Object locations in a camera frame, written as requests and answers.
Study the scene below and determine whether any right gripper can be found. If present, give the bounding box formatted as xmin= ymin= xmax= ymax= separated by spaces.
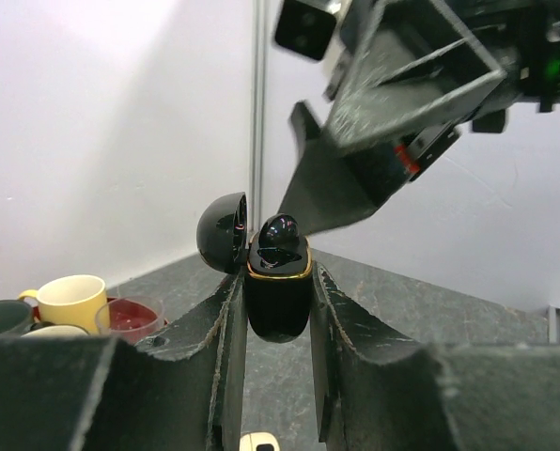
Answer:
xmin=324 ymin=1 xmax=560 ymax=181

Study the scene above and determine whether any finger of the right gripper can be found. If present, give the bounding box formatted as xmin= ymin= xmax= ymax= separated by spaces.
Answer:
xmin=276 ymin=101 xmax=384 ymax=236

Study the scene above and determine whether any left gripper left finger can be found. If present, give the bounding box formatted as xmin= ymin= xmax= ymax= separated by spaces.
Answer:
xmin=0 ymin=275 xmax=246 ymax=450

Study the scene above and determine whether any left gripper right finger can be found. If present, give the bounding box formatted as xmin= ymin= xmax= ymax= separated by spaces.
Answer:
xmin=310 ymin=265 xmax=560 ymax=450

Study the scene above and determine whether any black earbud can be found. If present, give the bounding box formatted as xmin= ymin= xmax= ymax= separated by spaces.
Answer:
xmin=257 ymin=213 xmax=300 ymax=248

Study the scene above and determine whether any cream earbud charging case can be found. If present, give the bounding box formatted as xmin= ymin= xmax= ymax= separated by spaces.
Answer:
xmin=239 ymin=432 xmax=280 ymax=451

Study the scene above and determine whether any black earbud charging case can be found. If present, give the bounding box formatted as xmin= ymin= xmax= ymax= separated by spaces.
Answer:
xmin=196 ymin=193 xmax=313 ymax=343

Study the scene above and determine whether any clear glass tumbler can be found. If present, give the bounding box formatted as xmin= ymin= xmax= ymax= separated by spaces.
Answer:
xmin=95 ymin=296 xmax=166 ymax=344

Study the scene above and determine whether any red round tray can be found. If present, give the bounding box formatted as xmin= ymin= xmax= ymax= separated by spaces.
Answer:
xmin=30 ymin=295 xmax=169 ymax=335

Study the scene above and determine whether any yellow mug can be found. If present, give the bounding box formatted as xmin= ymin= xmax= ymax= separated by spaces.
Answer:
xmin=17 ymin=274 xmax=107 ymax=334

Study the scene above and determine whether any dark green mug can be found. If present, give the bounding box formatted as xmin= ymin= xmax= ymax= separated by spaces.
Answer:
xmin=0 ymin=300 xmax=34 ymax=335

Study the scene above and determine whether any cream mug black handle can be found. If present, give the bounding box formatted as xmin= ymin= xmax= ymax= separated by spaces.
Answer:
xmin=23 ymin=325 xmax=88 ymax=337

